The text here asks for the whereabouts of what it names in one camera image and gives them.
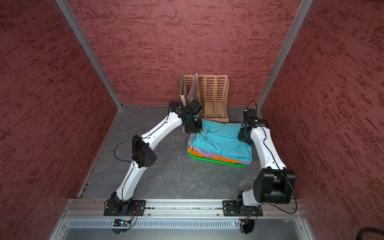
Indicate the left aluminium corner post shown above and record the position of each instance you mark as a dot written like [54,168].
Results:
[79,33]

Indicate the green plastic basket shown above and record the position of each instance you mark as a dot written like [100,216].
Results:
[217,162]

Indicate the purple folder sheet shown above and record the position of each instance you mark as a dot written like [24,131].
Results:
[193,93]

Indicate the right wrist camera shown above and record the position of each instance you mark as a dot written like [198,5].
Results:
[250,115]

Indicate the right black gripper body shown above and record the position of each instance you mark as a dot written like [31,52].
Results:
[244,135]

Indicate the purple pants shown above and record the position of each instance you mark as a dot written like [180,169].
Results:
[193,136]

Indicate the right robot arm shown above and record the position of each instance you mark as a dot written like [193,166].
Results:
[274,185]

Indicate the teal pants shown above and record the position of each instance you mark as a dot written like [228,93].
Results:
[222,139]

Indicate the dark blue book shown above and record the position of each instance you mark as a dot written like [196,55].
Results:
[174,104]

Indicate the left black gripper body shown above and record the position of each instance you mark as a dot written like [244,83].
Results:
[193,125]

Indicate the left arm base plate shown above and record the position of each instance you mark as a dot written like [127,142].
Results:
[136,208]

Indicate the aluminium corner post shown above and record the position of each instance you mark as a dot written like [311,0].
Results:
[289,40]
[79,33]

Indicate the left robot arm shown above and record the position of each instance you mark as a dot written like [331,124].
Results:
[143,156]

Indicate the right aluminium corner post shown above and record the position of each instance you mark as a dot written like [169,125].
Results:
[289,40]

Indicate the orange pants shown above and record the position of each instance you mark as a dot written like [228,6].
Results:
[208,155]

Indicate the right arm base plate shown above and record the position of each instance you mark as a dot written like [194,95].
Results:
[237,209]

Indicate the aluminium front rail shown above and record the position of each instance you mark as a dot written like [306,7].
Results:
[181,219]

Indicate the beige file organizer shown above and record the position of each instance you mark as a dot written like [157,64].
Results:
[213,95]

